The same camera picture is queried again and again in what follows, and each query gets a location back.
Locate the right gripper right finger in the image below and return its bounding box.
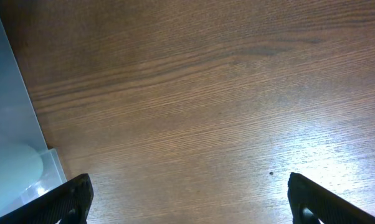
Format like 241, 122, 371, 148
288, 172, 375, 224

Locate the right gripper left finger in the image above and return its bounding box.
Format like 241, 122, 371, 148
0, 174, 94, 224

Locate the clear plastic storage bin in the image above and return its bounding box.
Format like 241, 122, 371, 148
0, 18, 67, 217

